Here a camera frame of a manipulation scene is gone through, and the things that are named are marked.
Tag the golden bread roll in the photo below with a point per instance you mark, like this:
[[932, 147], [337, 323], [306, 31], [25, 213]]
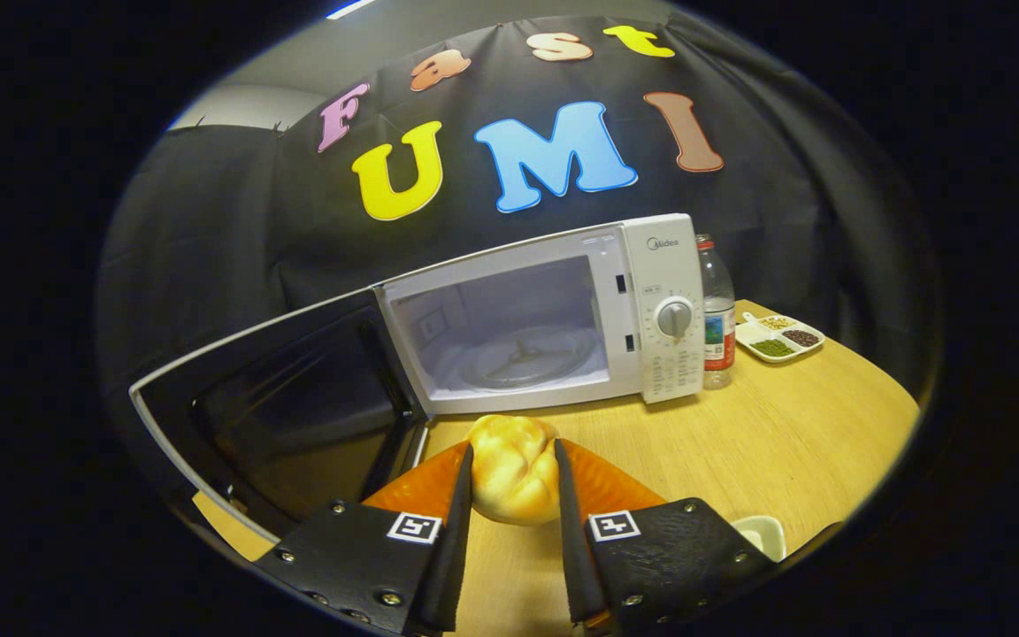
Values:
[[514, 469]]

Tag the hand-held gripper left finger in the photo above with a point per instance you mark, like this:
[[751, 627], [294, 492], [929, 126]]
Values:
[[359, 557]]

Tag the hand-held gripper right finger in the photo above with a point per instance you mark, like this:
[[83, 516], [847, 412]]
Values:
[[669, 553]]

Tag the small white bowl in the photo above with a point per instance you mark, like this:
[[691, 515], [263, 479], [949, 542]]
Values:
[[764, 533]]

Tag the white divided dish of beans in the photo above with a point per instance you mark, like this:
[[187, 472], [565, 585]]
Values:
[[779, 338]]

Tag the white microwave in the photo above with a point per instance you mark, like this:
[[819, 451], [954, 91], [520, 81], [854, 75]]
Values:
[[509, 327]]

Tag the clear red-label water bottle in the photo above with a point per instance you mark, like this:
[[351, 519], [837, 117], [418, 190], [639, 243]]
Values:
[[718, 318]]

